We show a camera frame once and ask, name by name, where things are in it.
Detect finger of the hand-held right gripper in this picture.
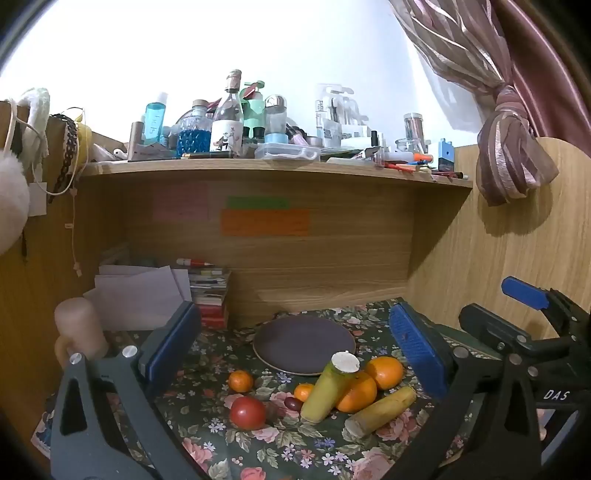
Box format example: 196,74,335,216
458,302,536,358
501,276,591,334

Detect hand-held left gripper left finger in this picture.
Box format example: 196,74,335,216
50,299,206,480

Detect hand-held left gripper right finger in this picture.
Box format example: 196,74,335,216
383,300,542,480

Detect large orange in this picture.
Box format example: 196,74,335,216
366,356,405,391
335,370,378,414

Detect red tomato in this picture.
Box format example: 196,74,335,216
229,396,268,430

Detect dark round plate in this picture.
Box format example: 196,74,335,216
252,315,357,376

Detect white paper sheets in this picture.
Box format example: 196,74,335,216
83,264,192,331

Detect stack of books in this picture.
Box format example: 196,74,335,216
175,265,232,329

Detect cream mug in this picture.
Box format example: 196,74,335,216
54,297,110,370

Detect pink sticky note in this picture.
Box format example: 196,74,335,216
152,182,209,221

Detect orange sticky note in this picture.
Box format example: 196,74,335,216
221,209,311,237

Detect dark floral tablecloth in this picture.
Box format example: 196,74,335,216
32,298,546,480

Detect small blue box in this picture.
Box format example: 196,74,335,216
438,138,455,172

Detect green sticky note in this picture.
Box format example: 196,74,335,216
225,196,291,209

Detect white paper tag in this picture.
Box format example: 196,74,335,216
27,182,48,217

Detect wooden desk shelf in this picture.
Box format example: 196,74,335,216
76,156,475,189

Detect glass jar with lid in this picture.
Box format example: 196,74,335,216
403,113,426,153

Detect brown cardboard tube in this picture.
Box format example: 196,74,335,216
129,121,145,160

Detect round glass bottle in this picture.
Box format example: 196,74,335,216
177,99,214,155

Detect white plush ball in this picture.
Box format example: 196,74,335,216
0,151,31,254

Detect tall blue liquid bottle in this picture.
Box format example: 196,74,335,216
143,92,169,146

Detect clear labelled glass bottle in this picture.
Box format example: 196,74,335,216
210,69,245,155

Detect clear plastic box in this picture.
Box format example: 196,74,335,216
255,142,322,162

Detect pink striped curtain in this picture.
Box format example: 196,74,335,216
388,0,591,208

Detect dark braided band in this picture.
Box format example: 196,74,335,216
48,114,79,195

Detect clear blister pack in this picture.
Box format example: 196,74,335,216
315,83,370,149

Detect clear bottle silver cap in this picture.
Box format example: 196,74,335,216
264,95,289,136

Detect white fabric band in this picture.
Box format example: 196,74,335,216
13,88,51,183

